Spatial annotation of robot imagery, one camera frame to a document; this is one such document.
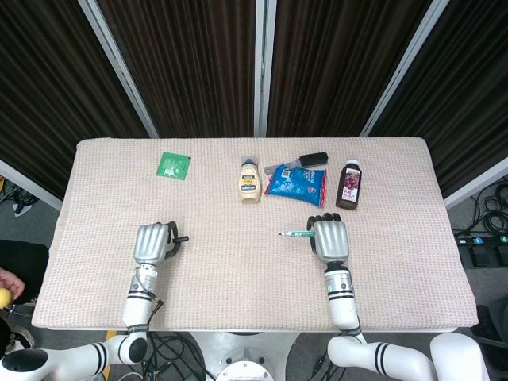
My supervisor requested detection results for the person's bare hand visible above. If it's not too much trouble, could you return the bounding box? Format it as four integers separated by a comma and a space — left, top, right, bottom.
0, 267, 26, 299

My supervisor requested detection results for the black cable bundle under table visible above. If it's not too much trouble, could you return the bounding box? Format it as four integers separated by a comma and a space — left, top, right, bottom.
138, 332, 208, 381

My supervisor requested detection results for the dark ribbed partition panel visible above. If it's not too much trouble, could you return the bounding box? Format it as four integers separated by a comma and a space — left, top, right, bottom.
369, 0, 508, 198
266, 0, 433, 138
0, 0, 148, 199
98, 0, 257, 138

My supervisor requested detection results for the grey metal partition post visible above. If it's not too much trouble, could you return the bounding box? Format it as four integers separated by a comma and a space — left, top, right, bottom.
360, 0, 452, 138
253, 0, 278, 138
78, 0, 160, 139

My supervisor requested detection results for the black handled metal scraper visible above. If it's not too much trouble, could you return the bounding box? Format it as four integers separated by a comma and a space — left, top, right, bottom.
264, 151, 329, 175

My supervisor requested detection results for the black white sneaker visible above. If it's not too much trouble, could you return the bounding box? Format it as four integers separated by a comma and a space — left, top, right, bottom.
4, 321, 37, 355

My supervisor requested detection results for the purple juice bottle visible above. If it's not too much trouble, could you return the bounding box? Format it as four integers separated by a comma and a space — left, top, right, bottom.
335, 159, 364, 210

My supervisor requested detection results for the green square sachet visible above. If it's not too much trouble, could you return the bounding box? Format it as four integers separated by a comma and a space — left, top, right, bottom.
155, 152, 192, 182

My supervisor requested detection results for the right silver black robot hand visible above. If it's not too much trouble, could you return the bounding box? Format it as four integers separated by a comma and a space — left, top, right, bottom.
306, 213, 351, 264

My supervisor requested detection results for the blue snack bag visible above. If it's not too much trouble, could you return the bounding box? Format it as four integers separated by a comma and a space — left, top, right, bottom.
264, 163, 329, 208

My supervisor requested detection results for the black power strip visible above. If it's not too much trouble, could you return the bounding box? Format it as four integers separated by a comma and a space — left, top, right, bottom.
453, 233, 508, 247

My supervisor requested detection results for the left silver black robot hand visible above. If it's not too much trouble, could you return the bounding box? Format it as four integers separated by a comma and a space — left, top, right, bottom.
133, 220, 184, 266

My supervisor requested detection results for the black power adapter box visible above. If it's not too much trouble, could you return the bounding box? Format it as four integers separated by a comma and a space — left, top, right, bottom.
468, 245, 499, 268

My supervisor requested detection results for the black floor cable bundle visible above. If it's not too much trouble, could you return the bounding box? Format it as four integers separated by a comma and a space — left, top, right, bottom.
468, 183, 508, 236

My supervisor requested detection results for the mayonnaise squeeze bottle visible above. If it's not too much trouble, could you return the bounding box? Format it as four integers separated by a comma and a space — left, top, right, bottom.
238, 155, 263, 205

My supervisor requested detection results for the beige woven tablecloth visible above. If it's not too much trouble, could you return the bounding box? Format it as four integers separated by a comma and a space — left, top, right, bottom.
30, 137, 479, 333

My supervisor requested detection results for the green white marker body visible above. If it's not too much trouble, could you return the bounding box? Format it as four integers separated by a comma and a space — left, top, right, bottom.
278, 229, 317, 240

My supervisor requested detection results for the person's black trouser leg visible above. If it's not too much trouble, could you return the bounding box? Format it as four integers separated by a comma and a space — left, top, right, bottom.
0, 240, 50, 305

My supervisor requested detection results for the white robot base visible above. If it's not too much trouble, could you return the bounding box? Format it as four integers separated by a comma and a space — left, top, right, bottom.
190, 330, 303, 381

